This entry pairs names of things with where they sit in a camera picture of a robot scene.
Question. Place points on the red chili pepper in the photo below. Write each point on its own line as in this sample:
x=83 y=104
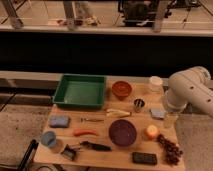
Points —
x=81 y=132

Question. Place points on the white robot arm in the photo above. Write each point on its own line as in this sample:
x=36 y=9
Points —
x=189 y=86

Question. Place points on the red bowl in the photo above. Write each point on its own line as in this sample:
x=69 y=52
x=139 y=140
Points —
x=121 y=89

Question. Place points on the purple bowl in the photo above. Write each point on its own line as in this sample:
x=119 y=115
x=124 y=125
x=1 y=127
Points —
x=122 y=133

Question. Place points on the cream corn husk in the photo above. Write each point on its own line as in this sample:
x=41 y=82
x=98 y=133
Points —
x=117 y=113

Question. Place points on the green plastic tray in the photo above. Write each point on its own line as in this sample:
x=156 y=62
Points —
x=80 y=91

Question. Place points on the small metal cup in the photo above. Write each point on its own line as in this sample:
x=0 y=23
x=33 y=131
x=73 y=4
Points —
x=138 y=105

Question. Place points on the small metal utensil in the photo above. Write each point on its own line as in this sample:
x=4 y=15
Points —
x=91 y=120

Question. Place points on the grey blue cloth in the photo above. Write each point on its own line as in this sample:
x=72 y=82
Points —
x=157 y=113

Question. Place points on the blue sponge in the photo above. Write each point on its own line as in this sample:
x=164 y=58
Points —
x=59 y=121

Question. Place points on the orange and yellow apple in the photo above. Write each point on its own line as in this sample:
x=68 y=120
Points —
x=151 y=131

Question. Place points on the black binder clip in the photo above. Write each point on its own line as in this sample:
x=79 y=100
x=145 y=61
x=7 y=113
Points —
x=69 y=153

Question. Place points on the black rectangular remote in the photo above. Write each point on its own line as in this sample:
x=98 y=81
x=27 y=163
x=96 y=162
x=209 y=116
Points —
x=144 y=158

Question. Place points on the bunch of red grapes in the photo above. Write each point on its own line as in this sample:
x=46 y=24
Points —
x=171 y=150

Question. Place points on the black handled tool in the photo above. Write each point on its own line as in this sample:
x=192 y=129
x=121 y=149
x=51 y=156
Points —
x=95 y=146

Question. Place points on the black chair frame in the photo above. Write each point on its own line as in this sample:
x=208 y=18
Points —
x=32 y=146

